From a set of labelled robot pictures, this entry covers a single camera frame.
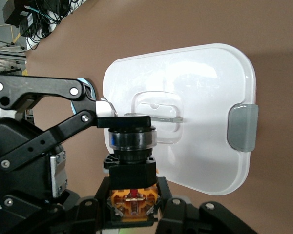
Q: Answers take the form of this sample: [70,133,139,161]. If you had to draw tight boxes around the brown table mat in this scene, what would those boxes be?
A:
[0,0,293,234]

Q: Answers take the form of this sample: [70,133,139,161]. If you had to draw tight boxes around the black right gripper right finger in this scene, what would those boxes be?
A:
[156,176,259,234]

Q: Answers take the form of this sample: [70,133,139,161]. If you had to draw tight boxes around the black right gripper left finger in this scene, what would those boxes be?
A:
[63,176,112,234]

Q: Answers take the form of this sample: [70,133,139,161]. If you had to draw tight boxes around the orange black push-button switch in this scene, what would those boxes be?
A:
[103,126,161,222]

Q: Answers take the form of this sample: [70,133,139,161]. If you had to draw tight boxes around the white lidded storage box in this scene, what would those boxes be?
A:
[103,43,259,196]

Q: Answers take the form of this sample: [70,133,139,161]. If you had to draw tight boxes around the tangled cable bundle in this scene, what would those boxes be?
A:
[19,0,98,49]

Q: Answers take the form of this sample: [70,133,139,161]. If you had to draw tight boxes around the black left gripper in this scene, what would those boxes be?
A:
[0,118,81,234]

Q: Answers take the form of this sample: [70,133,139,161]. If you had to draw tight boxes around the black equipment box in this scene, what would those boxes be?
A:
[3,0,37,27]

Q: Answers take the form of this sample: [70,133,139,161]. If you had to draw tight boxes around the grey box latch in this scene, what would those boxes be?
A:
[227,103,259,152]

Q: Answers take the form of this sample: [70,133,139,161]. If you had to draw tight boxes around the aluminium frame rail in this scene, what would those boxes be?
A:
[0,47,27,74]

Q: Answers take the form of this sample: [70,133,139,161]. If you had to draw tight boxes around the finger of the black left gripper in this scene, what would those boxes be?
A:
[0,74,152,169]

